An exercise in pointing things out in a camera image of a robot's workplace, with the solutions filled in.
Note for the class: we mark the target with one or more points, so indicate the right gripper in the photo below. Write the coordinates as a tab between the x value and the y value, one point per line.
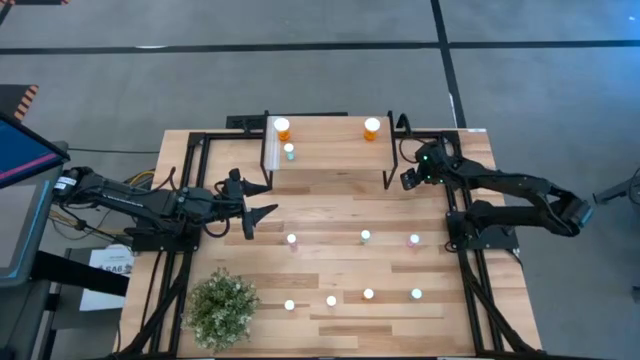
427	167

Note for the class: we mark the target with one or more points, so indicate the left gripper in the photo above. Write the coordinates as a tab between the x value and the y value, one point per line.
232	200

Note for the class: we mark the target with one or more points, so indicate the pink pill bottle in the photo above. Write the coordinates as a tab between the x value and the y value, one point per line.
291	241
414	240
331	300

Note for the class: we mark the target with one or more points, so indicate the teal pill bottle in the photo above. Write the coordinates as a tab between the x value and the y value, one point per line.
289	150
365	236
416	293

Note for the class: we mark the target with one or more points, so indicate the large orange pill bottle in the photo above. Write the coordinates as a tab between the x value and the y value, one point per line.
281	127
372	127

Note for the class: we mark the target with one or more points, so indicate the small orange pill bottle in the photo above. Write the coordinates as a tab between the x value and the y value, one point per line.
368	293

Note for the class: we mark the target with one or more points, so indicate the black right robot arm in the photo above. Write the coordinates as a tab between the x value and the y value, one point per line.
525	185

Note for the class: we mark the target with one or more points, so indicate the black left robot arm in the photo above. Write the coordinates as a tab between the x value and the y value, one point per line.
150	202

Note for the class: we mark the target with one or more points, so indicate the translucent white strip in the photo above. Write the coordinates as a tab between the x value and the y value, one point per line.
271	160

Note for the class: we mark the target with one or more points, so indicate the orange pill bottle, red pill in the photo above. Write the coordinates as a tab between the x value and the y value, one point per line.
289	304

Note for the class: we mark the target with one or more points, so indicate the green artificial potted plant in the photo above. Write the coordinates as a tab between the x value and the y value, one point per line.
220	310

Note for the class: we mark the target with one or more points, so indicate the white paper sheet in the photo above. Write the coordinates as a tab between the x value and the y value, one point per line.
112	260

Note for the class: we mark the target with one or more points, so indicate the grey stand leg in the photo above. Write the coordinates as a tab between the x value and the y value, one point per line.
615	191

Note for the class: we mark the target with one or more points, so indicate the black cart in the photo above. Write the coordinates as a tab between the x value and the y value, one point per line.
80	275

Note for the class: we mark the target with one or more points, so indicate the blue screen monitor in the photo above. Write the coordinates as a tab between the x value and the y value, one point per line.
20	150

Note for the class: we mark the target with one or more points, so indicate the grey panel, teal edge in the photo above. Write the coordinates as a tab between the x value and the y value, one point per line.
15	225

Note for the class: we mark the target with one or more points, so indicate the black mat, orange stripes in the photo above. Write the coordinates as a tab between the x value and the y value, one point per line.
35	2
12	100

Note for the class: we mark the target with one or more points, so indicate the black metal table frame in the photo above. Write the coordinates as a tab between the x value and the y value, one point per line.
225	135

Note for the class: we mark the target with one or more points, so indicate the wooden shelf, black metal frame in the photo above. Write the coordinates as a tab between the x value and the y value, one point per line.
330	150

